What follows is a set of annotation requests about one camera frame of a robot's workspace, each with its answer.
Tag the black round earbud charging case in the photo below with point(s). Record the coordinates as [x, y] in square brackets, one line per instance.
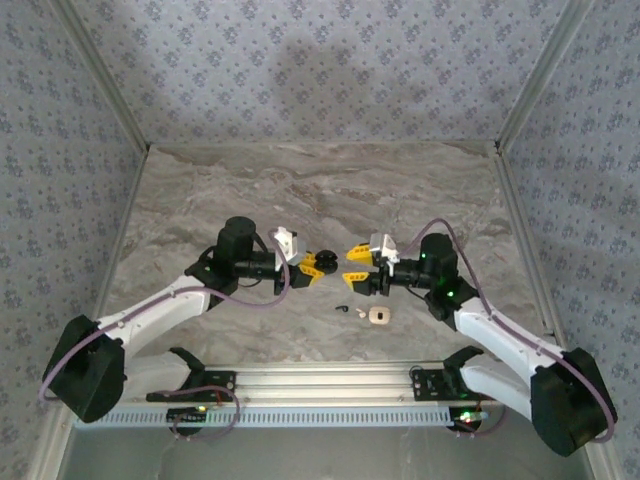
[327, 260]

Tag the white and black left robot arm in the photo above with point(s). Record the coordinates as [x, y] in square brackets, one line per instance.
[150, 315]

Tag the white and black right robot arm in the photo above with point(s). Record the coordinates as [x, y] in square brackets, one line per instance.
[500, 330]

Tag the right black controller board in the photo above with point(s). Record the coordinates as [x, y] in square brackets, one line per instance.
[467, 416]

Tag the black controller board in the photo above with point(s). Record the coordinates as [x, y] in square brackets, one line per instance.
[467, 416]
[187, 414]

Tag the left black controller board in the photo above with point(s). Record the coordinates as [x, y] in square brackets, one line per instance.
[187, 414]

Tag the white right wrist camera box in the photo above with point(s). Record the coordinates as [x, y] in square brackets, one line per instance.
[385, 247]

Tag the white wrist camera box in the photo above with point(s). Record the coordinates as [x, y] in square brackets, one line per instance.
[287, 245]
[385, 247]

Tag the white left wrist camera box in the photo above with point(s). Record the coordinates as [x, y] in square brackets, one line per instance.
[287, 245]

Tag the aluminium side rail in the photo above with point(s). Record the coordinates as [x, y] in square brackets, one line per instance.
[531, 250]
[127, 200]

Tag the aluminium mounting rail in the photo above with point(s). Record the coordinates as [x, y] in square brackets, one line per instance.
[325, 382]

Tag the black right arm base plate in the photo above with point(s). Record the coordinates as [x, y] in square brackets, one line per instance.
[425, 387]

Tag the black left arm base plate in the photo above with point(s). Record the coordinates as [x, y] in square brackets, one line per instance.
[225, 377]

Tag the aluminium corner post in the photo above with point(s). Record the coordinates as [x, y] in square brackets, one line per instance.
[540, 75]
[106, 75]

